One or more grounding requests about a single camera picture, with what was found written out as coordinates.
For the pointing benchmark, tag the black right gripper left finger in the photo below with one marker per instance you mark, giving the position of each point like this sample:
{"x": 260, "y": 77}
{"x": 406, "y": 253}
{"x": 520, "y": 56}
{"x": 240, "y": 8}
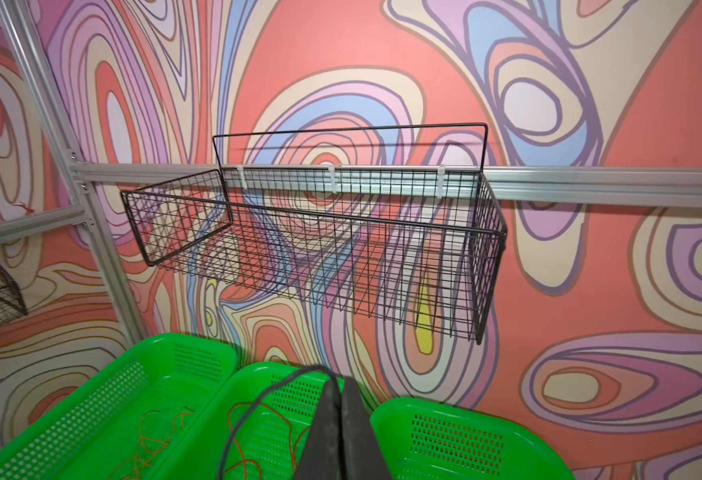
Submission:
{"x": 321, "y": 456}

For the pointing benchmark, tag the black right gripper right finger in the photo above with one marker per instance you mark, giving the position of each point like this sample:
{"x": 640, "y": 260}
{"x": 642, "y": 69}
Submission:
{"x": 361, "y": 455}

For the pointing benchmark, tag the middle green plastic basket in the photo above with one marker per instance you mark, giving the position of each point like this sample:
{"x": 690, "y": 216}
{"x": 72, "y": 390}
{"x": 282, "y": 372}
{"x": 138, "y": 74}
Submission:
{"x": 270, "y": 442}

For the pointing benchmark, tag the green plastic basket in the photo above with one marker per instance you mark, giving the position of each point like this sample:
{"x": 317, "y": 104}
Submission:
{"x": 270, "y": 442}
{"x": 420, "y": 439}
{"x": 119, "y": 423}

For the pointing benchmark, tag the right green plastic basket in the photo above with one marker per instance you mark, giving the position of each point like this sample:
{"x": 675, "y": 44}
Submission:
{"x": 420, "y": 439}

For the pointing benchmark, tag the left green plastic basket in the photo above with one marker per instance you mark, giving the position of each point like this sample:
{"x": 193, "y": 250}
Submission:
{"x": 119, "y": 423}

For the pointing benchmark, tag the black wire basket back wall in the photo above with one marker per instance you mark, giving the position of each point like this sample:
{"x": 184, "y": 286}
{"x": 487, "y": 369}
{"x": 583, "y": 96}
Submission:
{"x": 397, "y": 223}

